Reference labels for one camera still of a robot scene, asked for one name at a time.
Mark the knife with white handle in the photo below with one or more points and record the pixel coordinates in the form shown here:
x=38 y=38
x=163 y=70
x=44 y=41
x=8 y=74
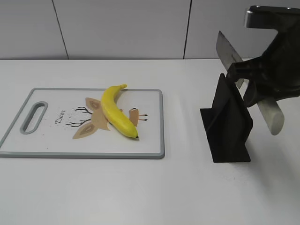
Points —
x=269 y=108

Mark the yellow plastic banana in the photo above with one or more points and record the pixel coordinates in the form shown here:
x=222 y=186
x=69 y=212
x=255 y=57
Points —
x=114 y=115

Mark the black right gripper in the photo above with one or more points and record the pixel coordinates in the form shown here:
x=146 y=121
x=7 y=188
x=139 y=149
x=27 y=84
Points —
x=281 y=59

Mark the black knife stand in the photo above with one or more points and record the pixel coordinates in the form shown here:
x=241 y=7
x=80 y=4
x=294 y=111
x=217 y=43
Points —
x=227 y=124

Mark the white grey-rimmed cutting board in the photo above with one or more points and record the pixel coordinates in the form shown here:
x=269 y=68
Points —
x=68 y=123

